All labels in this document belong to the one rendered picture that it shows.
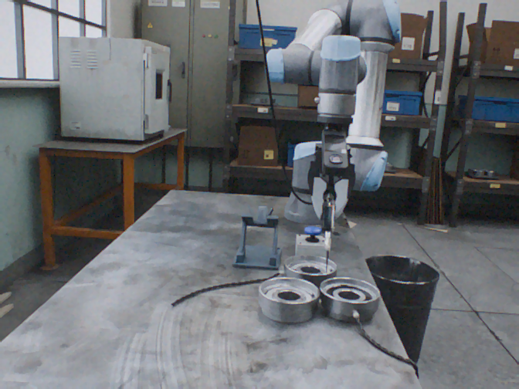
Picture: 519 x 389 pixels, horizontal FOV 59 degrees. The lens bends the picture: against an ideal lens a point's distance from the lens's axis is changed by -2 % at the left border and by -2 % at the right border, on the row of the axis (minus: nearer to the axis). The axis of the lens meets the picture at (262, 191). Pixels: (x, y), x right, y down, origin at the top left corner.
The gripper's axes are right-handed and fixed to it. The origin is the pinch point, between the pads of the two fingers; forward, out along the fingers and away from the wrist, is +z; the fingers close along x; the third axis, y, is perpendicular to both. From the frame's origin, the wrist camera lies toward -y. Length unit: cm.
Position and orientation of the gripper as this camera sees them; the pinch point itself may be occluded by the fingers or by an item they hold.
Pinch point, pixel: (327, 214)
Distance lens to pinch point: 96.4
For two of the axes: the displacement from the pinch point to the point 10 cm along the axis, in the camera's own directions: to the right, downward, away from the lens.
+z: -0.5, 9.7, 2.2
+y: 1.0, -2.2, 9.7
